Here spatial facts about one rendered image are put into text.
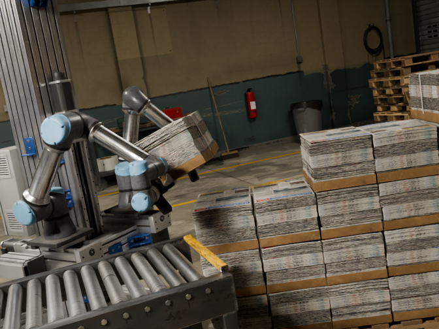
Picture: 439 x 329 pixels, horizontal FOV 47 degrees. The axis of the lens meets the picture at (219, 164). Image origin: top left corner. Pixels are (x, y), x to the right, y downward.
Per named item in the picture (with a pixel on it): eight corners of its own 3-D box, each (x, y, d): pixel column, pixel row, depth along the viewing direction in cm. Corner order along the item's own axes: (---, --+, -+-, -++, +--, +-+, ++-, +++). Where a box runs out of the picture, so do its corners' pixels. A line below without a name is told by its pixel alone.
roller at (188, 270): (174, 252, 207) (172, 241, 206) (212, 291, 163) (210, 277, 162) (162, 256, 205) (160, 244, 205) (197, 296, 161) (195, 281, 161)
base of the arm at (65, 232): (36, 239, 236) (32, 219, 234) (63, 228, 248) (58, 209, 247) (57, 241, 228) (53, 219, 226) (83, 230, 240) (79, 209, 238)
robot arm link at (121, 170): (117, 191, 270) (112, 166, 267) (118, 186, 283) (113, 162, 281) (140, 187, 271) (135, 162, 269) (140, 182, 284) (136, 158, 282)
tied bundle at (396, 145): (357, 169, 269) (353, 126, 265) (413, 161, 267) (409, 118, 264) (376, 184, 232) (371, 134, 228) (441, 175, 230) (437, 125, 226)
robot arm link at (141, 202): (147, 191, 193) (151, 212, 195) (155, 184, 204) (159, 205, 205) (127, 193, 195) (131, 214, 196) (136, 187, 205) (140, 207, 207)
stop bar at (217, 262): (191, 238, 206) (190, 234, 205) (230, 270, 165) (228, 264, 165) (183, 240, 205) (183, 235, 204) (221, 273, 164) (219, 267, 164)
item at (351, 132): (298, 135, 267) (298, 133, 266) (353, 126, 265) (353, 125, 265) (308, 144, 231) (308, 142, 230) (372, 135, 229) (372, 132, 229)
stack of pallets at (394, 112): (428, 124, 938) (422, 53, 916) (472, 125, 852) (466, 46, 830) (372, 137, 887) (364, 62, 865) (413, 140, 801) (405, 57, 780)
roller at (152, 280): (144, 258, 203) (138, 248, 202) (175, 299, 159) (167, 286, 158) (134, 265, 202) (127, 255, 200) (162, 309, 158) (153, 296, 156)
